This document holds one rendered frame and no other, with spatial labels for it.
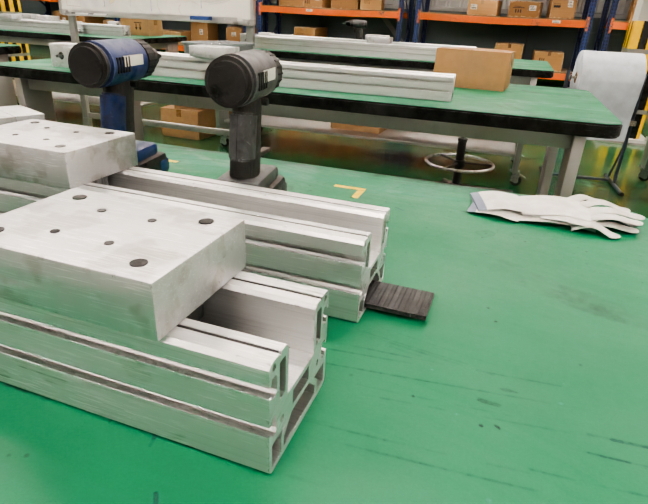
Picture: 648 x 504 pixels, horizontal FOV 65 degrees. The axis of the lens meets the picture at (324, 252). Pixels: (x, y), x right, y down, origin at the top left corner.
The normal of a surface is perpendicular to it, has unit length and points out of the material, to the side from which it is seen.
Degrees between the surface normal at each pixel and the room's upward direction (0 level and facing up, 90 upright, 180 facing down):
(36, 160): 90
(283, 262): 90
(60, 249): 0
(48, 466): 0
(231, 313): 90
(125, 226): 0
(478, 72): 89
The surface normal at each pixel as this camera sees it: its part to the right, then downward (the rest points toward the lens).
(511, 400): 0.04, -0.90
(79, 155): 0.94, 0.18
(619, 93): -0.28, 0.54
